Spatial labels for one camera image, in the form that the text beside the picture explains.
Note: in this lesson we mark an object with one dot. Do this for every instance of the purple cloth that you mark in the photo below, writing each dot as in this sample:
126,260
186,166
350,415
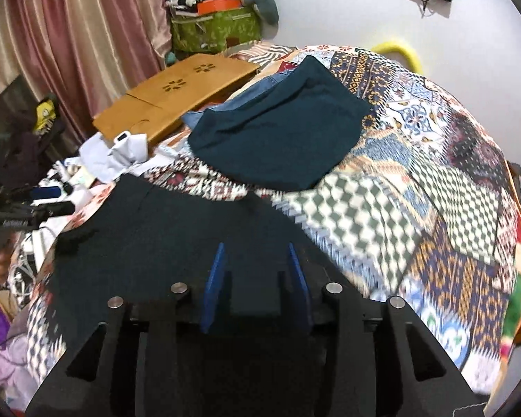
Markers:
2,347

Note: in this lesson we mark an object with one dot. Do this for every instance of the white cloth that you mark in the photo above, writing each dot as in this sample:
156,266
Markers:
113,156

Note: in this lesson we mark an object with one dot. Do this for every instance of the wooden lap desk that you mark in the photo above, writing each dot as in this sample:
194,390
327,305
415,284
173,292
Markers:
173,91

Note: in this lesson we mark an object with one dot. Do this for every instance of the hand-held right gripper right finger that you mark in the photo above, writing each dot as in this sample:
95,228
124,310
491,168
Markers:
298,289

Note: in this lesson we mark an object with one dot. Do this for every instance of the dark pants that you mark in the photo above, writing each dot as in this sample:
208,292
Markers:
156,234

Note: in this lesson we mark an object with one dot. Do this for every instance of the orange box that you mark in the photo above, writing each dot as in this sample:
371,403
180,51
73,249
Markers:
219,5

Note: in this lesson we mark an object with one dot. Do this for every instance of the person's left hand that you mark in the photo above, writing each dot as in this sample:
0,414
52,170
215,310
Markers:
2,265

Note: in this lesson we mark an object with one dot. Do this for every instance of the green patterned storage bag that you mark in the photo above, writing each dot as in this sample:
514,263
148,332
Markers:
217,28

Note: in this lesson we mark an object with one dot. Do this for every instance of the blue denim jeans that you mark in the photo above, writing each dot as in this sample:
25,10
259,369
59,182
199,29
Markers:
239,102

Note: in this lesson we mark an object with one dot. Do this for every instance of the teal folded garment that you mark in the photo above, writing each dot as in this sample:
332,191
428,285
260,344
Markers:
282,139

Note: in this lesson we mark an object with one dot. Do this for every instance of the yellow curved tube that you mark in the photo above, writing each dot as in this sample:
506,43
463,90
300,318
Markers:
406,50

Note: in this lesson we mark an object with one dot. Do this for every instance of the pink striped curtain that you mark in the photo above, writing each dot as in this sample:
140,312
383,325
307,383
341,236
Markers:
69,26

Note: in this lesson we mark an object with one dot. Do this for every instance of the black bag with yellow print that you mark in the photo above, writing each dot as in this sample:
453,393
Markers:
30,139

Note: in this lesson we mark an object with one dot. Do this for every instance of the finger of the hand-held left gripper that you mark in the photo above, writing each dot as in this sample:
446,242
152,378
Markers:
47,193
54,209

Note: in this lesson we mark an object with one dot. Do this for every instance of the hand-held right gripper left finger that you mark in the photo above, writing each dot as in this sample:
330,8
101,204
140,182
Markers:
213,286

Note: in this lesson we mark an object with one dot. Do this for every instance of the patchwork printed blanket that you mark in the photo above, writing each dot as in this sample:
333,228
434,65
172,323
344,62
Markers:
417,191

